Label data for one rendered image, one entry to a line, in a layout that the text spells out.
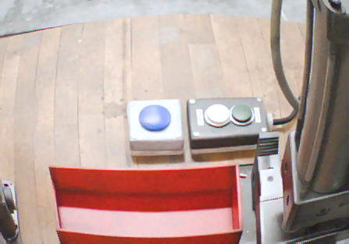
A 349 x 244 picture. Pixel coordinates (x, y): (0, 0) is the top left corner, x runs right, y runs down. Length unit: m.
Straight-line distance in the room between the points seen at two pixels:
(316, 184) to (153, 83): 0.63
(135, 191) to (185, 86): 0.20
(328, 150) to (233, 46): 0.71
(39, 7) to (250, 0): 0.75
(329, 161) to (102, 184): 0.53
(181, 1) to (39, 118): 1.58
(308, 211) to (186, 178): 0.44
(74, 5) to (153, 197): 1.70
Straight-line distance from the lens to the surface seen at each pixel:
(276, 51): 0.73
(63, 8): 2.83
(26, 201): 1.18
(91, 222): 1.15
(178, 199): 1.18
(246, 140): 1.23
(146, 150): 1.22
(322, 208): 0.75
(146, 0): 2.81
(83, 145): 1.24
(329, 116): 0.66
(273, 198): 0.84
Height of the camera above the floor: 1.86
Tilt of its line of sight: 49 degrees down
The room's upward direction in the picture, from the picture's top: 2 degrees clockwise
